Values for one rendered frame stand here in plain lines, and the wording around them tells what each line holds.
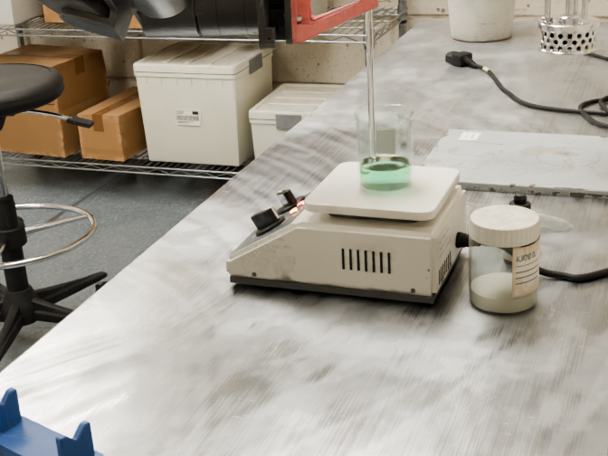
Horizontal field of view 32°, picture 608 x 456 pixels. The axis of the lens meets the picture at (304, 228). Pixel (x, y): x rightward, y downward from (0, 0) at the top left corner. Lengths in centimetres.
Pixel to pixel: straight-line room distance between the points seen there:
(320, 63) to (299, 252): 259
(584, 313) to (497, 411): 18
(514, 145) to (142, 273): 52
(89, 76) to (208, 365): 282
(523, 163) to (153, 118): 220
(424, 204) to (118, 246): 226
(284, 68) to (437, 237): 268
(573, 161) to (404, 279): 41
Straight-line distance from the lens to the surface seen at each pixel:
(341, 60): 350
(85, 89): 363
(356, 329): 90
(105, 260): 304
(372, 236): 92
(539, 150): 132
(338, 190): 96
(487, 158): 129
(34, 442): 78
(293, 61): 355
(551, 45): 123
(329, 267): 95
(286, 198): 103
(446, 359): 85
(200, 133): 330
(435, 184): 97
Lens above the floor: 117
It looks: 22 degrees down
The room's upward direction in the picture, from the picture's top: 3 degrees counter-clockwise
